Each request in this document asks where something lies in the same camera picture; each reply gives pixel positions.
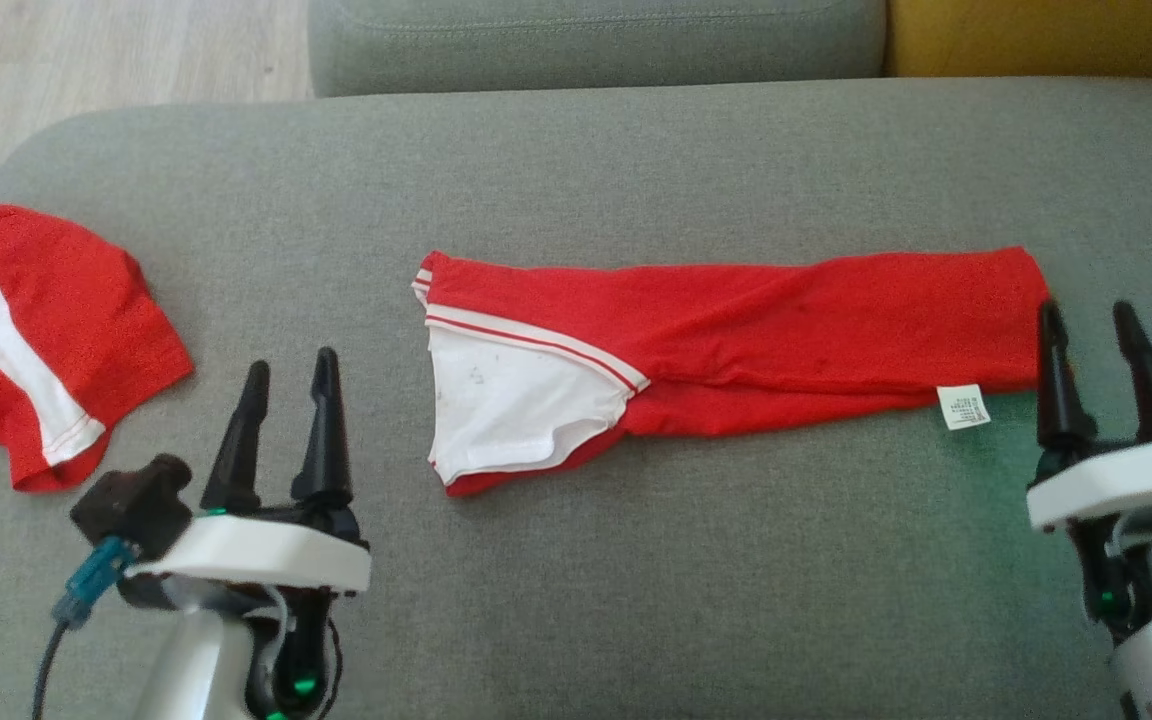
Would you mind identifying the thin black cable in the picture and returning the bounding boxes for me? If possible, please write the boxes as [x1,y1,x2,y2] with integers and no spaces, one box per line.
[30,620,73,720]

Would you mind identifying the yellow sofa cushion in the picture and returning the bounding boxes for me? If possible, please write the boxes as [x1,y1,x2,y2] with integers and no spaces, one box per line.
[883,0,1152,82]

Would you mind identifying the teal cable connector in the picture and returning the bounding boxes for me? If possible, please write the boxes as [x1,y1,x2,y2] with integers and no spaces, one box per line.
[50,536,138,630]

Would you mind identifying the red shorts with white stripe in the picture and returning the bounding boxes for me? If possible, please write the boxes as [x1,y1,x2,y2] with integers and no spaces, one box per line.
[0,204,196,494]

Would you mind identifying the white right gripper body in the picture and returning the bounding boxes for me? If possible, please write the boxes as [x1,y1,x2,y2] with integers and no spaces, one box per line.
[1025,432,1152,533]

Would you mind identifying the grey sofa seat cushion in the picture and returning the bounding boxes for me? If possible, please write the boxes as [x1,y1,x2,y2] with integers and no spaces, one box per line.
[0,77,1152,720]

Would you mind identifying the grey sofa back cushion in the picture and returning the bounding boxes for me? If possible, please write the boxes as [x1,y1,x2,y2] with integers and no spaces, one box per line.
[307,0,888,99]

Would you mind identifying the red and white shirt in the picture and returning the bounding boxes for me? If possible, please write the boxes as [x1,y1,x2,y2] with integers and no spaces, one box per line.
[412,245,1051,498]

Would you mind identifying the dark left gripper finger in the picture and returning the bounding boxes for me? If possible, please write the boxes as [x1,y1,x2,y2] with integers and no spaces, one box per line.
[200,360,272,515]
[290,346,355,509]

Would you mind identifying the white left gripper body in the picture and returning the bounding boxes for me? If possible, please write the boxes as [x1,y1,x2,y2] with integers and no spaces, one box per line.
[124,503,373,597]

